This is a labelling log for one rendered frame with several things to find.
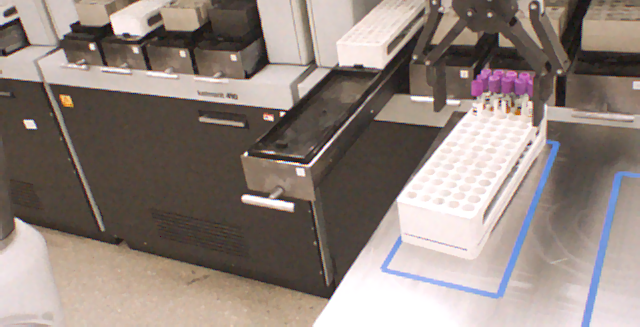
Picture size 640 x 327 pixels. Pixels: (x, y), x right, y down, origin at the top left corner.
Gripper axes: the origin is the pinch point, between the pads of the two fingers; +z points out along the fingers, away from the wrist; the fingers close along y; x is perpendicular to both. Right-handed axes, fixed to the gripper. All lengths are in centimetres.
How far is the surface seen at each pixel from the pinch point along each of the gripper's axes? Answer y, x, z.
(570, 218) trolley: 12.8, -6.4, 10.6
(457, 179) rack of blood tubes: -0.3, -10.2, 5.3
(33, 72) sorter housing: -146, 24, 23
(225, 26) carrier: -80, 37, 9
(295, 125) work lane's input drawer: -38.0, 5.6, 12.3
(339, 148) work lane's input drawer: -28.4, 4.6, 14.7
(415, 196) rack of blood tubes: -3.6, -15.8, 5.1
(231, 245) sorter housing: -89, 29, 74
